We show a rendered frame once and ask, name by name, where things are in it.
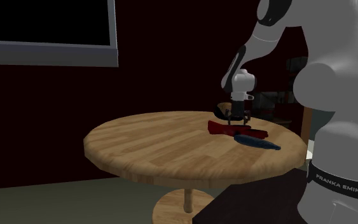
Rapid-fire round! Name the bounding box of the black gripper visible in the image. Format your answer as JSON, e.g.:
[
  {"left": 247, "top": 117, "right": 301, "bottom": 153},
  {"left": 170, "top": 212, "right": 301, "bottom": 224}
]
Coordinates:
[{"left": 224, "top": 99, "right": 252, "bottom": 126}]

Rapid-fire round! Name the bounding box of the round wooden pedestal table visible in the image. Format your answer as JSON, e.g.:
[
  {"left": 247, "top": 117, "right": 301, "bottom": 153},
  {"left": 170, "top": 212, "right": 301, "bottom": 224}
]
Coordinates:
[{"left": 83, "top": 111, "right": 309, "bottom": 224}]

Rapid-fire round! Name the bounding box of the dark blue oblong object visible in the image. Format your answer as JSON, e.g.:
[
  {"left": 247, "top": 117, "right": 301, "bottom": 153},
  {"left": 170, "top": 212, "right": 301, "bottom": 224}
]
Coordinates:
[{"left": 233, "top": 134, "right": 282, "bottom": 152}]

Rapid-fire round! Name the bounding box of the dark bowl with tan inside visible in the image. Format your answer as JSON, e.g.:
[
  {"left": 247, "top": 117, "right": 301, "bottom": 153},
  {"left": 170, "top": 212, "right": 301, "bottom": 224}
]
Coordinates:
[{"left": 214, "top": 102, "right": 234, "bottom": 120}]

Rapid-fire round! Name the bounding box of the dark shelf with items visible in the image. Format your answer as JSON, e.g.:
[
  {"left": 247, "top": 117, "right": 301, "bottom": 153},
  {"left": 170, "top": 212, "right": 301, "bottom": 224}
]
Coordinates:
[{"left": 252, "top": 56, "right": 310, "bottom": 125}]

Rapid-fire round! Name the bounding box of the red flat oblong object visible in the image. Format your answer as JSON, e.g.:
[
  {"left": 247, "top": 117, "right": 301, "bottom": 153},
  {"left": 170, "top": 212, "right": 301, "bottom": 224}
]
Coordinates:
[{"left": 207, "top": 120, "right": 270, "bottom": 140}]

